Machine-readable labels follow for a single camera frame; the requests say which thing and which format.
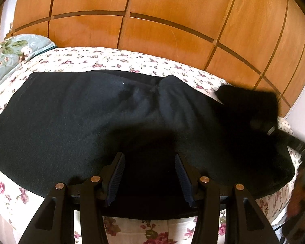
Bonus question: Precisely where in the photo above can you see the black pants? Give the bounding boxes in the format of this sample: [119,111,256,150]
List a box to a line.
[0,70,296,220]

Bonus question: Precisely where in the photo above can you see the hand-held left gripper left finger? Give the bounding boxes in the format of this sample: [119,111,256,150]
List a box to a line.
[19,152,126,244]

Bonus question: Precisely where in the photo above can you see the floral bed sheet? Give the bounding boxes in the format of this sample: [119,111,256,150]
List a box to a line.
[0,46,303,244]

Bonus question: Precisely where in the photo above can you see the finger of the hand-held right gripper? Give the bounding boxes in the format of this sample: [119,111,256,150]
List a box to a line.
[267,125,305,156]

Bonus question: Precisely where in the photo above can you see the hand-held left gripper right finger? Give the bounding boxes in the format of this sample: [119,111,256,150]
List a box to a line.
[174,153,280,244]

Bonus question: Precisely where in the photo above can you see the light blue floral pillow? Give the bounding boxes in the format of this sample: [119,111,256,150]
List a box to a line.
[0,34,58,95]

